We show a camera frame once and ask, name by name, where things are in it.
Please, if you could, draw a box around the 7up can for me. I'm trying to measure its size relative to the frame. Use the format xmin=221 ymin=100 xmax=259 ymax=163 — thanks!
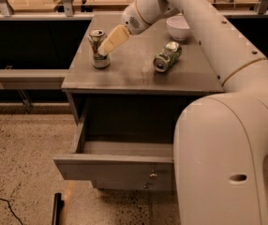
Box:
xmin=88 ymin=29 xmax=111 ymax=68

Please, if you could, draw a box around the metal rail frame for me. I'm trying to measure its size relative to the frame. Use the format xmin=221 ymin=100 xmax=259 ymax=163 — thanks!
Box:
xmin=0 ymin=0 xmax=268 ymax=90

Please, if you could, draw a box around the white bowl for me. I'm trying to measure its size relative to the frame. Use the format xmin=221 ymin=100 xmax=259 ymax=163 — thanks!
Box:
xmin=166 ymin=15 xmax=191 ymax=41

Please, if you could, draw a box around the top drawer knob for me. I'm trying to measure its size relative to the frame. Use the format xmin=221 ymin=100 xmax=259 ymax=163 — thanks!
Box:
xmin=149 ymin=170 xmax=158 ymax=180

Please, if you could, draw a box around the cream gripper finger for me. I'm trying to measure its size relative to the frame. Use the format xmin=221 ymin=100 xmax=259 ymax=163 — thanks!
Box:
xmin=97 ymin=24 xmax=130 ymax=56

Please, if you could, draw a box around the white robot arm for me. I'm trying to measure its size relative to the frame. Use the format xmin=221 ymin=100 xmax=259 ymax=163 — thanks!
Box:
xmin=100 ymin=0 xmax=268 ymax=225

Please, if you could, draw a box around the open grey top drawer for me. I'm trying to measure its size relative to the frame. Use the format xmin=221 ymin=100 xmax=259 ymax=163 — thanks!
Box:
xmin=53 ymin=96 xmax=186 ymax=191

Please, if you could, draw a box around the green can lying down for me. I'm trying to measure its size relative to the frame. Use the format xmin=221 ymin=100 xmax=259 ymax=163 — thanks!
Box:
xmin=153 ymin=41 xmax=182 ymax=72

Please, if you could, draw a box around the black floor cable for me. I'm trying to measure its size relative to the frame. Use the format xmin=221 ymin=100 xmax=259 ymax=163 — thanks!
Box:
xmin=0 ymin=187 xmax=25 ymax=225

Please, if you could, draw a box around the grey cabinet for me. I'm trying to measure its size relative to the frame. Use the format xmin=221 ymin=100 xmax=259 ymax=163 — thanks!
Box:
xmin=61 ymin=14 xmax=226 ymax=192

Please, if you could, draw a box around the black bar on floor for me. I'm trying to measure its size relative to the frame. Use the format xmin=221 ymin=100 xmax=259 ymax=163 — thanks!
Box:
xmin=52 ymin=193 xmax=65 ymax=225

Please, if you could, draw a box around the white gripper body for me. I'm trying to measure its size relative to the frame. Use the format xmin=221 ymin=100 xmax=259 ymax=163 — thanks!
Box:
xmin=121 ymin=0 xmax=155 ymax=35

